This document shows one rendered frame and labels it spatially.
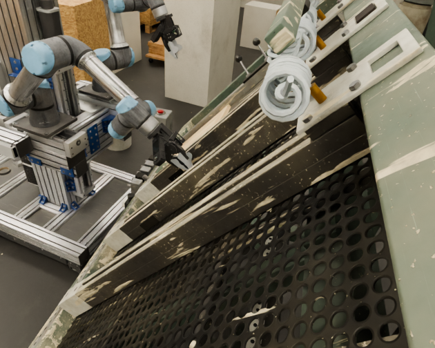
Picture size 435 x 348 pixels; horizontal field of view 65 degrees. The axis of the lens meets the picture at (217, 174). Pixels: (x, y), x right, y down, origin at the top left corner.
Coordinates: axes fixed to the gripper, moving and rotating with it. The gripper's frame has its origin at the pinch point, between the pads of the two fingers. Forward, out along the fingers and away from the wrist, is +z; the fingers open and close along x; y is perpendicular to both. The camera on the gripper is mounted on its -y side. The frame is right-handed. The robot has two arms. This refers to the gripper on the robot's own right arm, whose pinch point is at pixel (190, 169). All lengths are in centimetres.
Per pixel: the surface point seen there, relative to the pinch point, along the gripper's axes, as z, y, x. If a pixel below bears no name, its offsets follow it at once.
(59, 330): 0, -57, 38
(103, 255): -1.2, -27.4, 38.0
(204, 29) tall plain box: -42, 283, 67
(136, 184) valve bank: -4, 31, 58
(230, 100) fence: 0, 60, -4
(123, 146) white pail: -19, 159, 162
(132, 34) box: -116, 382, 191
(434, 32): 42, 83, -90
